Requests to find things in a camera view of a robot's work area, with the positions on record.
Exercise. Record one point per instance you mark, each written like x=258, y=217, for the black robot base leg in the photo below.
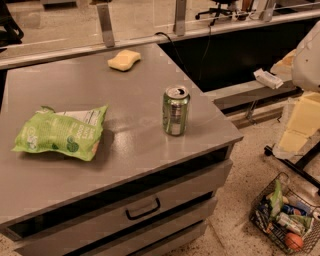
x=299, y=166

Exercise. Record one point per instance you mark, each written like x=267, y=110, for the white bottle in basket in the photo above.
x=285, y=221

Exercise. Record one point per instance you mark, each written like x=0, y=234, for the yellow sponge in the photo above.
x=124, y=60

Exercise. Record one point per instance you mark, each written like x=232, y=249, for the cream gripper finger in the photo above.
x=303, y=122
x=282, y=68

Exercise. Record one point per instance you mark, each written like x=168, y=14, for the white wipes packet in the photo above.
x=267, y=79

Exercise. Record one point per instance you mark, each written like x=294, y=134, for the orange ball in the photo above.
x=293, y=241

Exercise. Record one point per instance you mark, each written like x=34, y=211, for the black chair at left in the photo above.
x=11, y=33

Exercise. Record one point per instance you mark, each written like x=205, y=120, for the black drawer handle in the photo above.
x=143, y=210

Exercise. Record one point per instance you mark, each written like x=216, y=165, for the green soda can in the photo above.
x=175, y=110

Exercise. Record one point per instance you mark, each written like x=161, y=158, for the grey drawer cabinet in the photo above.
x=51, y=206

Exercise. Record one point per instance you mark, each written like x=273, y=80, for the metal bracket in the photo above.
x=105, y=24
x=180, y=14

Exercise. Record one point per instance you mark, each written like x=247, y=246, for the black office chair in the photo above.
x=223, y=7

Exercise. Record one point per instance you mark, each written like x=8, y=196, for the wire basket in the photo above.
x=296, y=208

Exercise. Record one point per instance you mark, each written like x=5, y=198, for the metal bracket left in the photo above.
x=105, y=24

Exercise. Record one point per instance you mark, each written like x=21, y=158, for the green snack bag in basket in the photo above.
x=276, y=200

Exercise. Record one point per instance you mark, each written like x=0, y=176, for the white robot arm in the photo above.
x=305, y=73

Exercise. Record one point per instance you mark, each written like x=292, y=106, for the metal bracket middle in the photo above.
x=180, y=14

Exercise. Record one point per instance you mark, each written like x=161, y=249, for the green rice chip bag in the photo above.
x=72, y=133

